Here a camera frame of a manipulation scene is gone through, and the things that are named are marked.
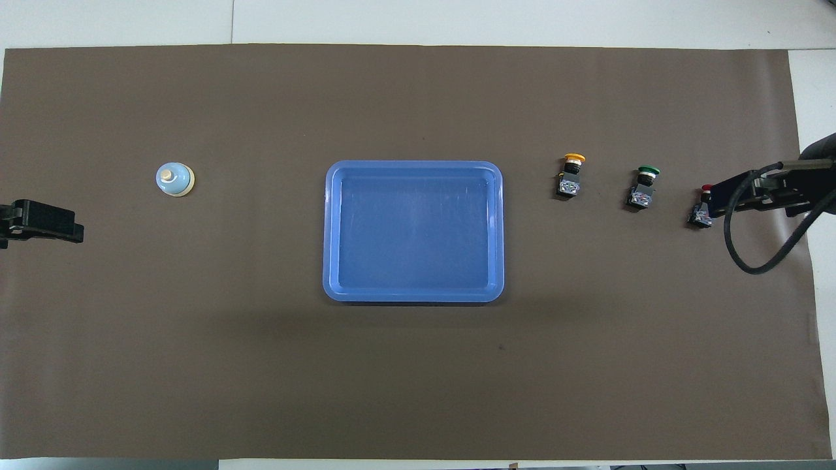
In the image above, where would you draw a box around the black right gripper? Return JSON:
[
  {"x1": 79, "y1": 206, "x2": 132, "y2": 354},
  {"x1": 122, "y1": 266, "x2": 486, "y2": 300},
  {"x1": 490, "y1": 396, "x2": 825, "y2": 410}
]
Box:
[{"x1": 709, "y1": 133, "x2": 836, "y2": 219}]

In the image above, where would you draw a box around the brown paper table mat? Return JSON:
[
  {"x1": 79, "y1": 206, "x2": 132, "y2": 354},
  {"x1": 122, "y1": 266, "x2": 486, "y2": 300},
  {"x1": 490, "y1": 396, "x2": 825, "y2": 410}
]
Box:
[{"x1": 0, "y1": 43, "x2": 833, "y2": 461}]

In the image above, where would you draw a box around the yellow push button switch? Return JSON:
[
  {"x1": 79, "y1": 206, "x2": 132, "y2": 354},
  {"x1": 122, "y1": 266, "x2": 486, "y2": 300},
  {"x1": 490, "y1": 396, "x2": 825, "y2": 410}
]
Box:
[{"x1": 556, "y1": 153, "x2": 587, "y2": 200}]

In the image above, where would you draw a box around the black right arm gripper cable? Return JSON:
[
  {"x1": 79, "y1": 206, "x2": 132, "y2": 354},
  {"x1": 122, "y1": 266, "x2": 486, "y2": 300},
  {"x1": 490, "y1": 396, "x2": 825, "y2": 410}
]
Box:
[{"x1": 723, "y1": 162, "x2": 836, "y2": 275}]

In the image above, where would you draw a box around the red push button switch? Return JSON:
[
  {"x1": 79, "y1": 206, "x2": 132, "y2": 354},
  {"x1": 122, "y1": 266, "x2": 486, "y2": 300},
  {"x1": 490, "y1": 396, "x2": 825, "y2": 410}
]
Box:
[{"x1": 687, "y1": 185, "x2": 715, "y2": 229}]

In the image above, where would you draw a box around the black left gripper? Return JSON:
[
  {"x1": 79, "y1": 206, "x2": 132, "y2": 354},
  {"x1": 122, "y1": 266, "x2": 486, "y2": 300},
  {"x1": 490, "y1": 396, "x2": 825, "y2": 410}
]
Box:
[{"x1": 0, "y1": 199, "x2": 85, "y2": 250}]

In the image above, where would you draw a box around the light blue desk bell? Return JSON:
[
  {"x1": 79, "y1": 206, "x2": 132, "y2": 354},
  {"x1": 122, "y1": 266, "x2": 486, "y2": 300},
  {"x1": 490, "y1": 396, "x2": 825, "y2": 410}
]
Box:
[{"x1": 155, "y1": 161, "x2": 196, "y2": 198}]

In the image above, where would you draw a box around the blue plastic tray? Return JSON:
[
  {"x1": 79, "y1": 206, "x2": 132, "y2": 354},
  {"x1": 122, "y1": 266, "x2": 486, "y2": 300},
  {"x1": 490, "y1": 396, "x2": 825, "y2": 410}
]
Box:
[{"x1": 323, "y1": 160, "x2": 505, "y2": 303}]

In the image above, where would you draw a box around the green push button switch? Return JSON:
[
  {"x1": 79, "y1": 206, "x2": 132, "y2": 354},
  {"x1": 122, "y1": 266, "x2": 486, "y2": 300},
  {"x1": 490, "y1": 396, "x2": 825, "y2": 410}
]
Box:
[{"x1": 625, "y1": 166, "x2": 661, "y2": 210}]

